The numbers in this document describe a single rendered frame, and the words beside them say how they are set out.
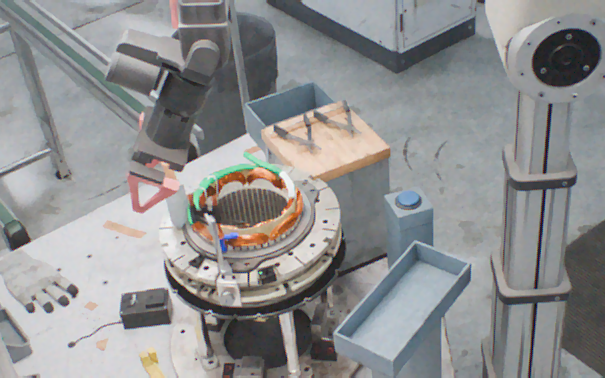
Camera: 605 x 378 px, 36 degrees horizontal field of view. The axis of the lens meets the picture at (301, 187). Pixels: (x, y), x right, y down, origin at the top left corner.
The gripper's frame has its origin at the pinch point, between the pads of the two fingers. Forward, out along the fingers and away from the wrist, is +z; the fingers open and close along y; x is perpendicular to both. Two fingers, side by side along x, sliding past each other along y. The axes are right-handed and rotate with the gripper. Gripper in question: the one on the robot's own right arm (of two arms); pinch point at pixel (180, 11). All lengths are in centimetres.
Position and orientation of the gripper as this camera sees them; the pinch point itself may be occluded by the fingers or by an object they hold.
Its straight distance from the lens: 168.6
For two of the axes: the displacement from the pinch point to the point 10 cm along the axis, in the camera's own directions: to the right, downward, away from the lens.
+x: 9.1, 3.2, 2.6
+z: -4.1, 7.2, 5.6
